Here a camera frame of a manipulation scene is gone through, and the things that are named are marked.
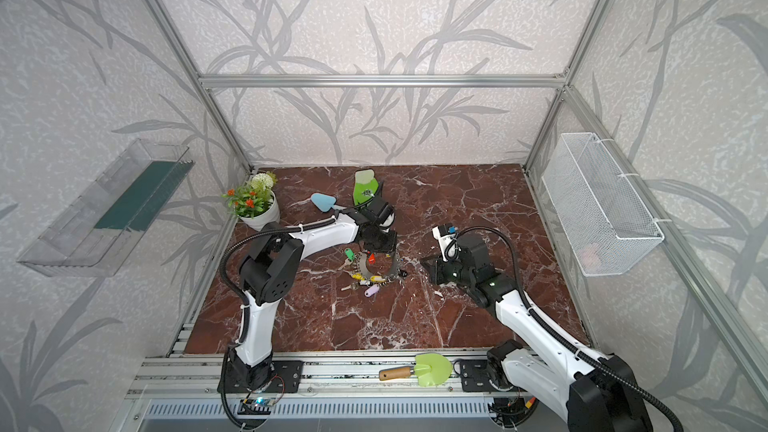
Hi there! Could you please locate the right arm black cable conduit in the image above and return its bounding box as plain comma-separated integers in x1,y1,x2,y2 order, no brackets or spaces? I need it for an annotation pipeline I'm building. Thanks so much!
446,225,685,432

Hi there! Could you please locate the potted plant white pot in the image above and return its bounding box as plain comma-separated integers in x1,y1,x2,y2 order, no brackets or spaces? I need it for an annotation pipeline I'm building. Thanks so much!
222,171,280,231

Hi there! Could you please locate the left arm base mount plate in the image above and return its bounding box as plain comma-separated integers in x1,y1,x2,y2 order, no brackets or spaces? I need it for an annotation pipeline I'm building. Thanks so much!
259,360,304,395

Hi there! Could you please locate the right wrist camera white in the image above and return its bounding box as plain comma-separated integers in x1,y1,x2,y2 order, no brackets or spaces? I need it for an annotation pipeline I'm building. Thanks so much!
432,223,458,262

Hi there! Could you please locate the green black garden glove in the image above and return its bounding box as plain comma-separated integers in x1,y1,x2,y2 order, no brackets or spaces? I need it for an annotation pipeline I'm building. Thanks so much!
353,169,380,205

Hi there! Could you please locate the green lit circuit board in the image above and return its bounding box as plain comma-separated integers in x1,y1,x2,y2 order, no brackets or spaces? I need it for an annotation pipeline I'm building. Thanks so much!
237,396,282,416

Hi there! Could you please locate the green toy shovel wooden handle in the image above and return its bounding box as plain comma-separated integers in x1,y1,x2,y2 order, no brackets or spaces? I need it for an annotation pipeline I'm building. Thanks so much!
378,353,454,387

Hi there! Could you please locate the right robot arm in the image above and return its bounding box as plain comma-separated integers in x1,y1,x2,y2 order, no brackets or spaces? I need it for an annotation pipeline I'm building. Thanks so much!
421,224,653,431

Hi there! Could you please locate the light blue toy trowel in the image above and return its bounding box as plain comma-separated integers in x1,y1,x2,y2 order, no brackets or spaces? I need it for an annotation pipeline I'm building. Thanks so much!
310,193,345,213

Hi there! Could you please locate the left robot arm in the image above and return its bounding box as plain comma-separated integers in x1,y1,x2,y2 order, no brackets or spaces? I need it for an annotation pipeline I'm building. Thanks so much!
218,196,397,392

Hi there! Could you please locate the key with yellow tag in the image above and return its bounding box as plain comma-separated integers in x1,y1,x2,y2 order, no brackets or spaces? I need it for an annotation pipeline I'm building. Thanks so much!
351,274,387,286

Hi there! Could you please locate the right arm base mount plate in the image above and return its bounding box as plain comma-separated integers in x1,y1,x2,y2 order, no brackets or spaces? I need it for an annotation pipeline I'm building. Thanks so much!
454,359,498,393

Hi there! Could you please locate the white wire mesh basket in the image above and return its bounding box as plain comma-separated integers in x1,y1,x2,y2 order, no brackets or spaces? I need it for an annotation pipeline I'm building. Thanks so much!
542,132,664,277

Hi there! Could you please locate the clear acrylic wall shelf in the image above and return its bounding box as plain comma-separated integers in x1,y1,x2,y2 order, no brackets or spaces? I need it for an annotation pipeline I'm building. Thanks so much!
18,139,194,277

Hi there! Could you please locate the key with purple tag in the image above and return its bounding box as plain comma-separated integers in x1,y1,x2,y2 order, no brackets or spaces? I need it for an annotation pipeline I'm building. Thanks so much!
364,284,380,298

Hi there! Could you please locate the large metal key ring plate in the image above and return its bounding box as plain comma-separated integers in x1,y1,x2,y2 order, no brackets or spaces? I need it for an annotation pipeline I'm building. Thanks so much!
354,251,400,282

